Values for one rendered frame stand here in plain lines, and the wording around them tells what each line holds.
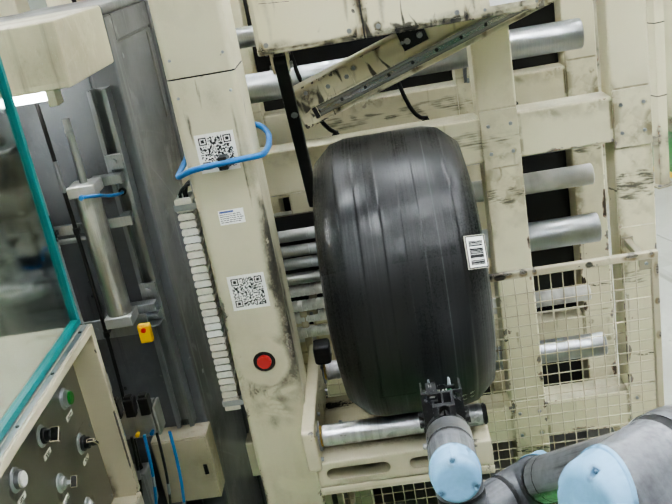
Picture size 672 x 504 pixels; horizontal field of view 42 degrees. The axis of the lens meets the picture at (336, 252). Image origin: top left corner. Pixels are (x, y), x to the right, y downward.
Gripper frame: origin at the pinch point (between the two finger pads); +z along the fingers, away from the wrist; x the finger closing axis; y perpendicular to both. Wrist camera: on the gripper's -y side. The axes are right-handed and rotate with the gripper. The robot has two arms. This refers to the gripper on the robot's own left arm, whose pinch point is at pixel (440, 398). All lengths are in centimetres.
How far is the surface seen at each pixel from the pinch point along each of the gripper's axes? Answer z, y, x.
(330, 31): 35, 69, 11
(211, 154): 11, 51, 36
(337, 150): 16, 47, 12
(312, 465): 7.7, -13.9, 27.3
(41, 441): -24, 13, 65
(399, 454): 9.4, -14.9, 9.7
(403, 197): 2.1, 38.2, 1.2
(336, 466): 9.4, -15.7, 22.8
